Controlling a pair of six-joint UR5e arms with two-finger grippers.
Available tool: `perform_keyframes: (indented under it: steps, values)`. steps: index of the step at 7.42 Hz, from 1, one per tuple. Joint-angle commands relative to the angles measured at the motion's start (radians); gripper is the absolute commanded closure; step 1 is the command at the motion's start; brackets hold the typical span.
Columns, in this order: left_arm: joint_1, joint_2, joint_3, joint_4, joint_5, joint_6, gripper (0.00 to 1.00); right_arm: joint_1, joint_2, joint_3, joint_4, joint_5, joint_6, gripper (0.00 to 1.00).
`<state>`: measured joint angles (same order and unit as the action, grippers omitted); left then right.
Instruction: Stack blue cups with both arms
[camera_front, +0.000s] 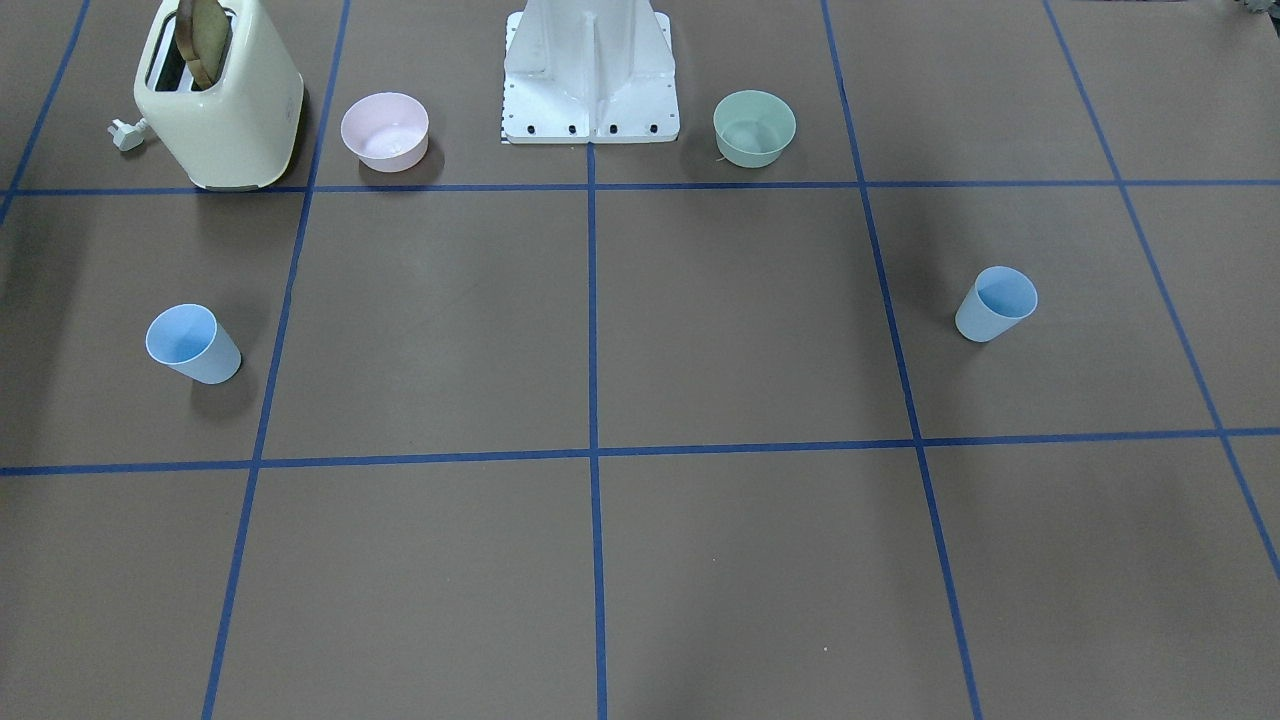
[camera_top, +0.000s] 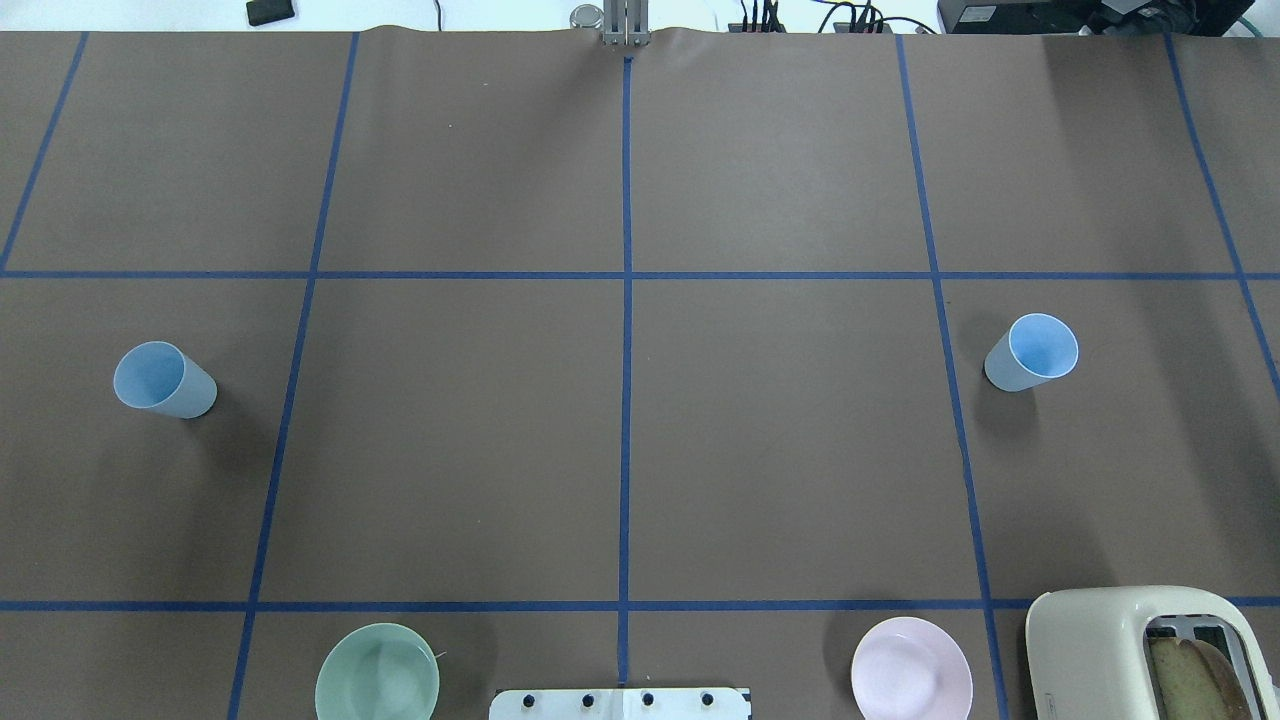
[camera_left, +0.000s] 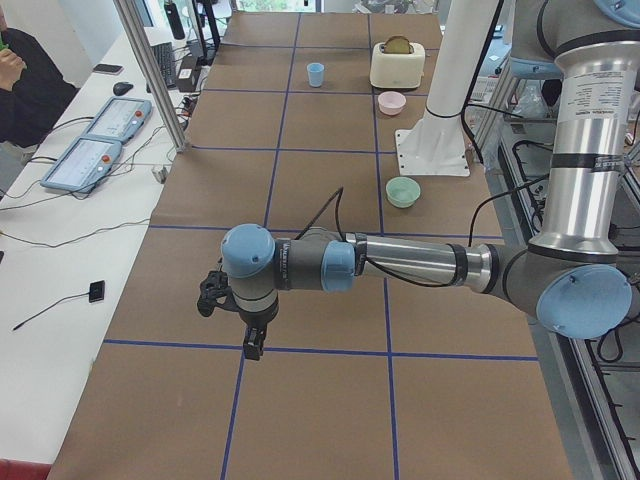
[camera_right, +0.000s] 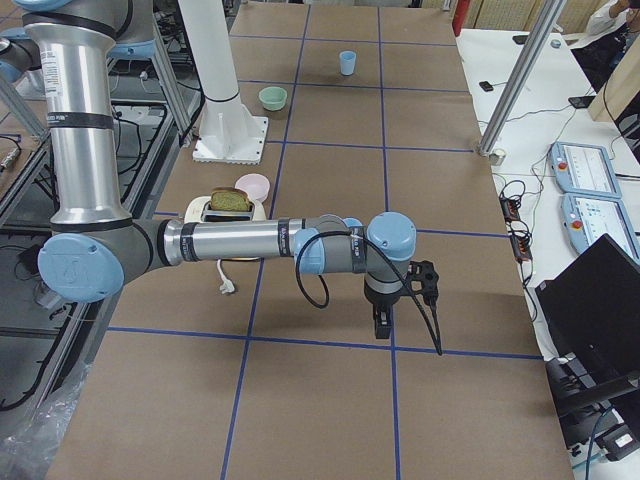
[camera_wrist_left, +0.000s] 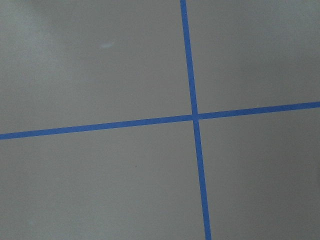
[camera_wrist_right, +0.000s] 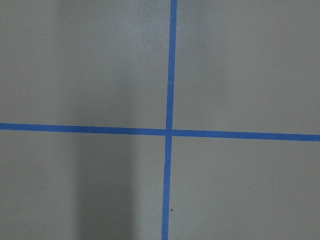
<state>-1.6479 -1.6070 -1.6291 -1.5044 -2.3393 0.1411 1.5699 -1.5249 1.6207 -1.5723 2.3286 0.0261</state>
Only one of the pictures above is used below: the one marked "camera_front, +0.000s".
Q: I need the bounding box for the light blue cup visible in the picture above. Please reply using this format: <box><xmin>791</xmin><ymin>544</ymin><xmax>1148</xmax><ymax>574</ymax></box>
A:
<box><xmin>143</xmin><ymin>304</ymin><xmax>242</xmax><ymax>386</ymax></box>
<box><xmin>954</xmin><ymin>266</ymin><xmax>1039</xmax><ymax>343</ymax></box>

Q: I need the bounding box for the green plastic bowl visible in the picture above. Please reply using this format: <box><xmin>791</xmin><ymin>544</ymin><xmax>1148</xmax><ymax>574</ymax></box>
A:
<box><xmin>712</xmin><ymin>88</ymin><xmax>797</xmax><ymax>169</ymax></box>

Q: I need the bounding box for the pink plastic bowl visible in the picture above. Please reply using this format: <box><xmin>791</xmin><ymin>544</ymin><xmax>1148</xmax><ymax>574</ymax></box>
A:
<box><xmin>340</xmin><ymin>92</ymin><xmax>430</xmax><ymax>173</ymax></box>

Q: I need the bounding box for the cream white toaster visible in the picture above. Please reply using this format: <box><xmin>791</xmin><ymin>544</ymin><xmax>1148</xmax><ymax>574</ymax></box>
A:
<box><xmin>133</xmin><ymin>1</ymin><xmax>305</xmax><ymax>191</ymax></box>

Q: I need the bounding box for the brown toast slice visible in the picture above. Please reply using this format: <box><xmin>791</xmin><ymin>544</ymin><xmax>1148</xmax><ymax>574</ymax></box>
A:
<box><xmin>173</xmin><ymin>0</ymin><xmax>232</xmax><ymax>91</ymax></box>

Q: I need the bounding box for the white power plug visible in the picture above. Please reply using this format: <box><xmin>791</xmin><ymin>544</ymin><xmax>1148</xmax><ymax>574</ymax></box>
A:
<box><xmin>108</xmin><ymin>118</ymin><xmax>150</xmax><ymax>152</ymax></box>

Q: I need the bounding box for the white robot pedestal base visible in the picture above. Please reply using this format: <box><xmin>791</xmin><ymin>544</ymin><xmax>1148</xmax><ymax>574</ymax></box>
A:
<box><xmin>500</xmin><ymin>1</ymin><xmax>681</xmax><ymax>145</ymax></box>

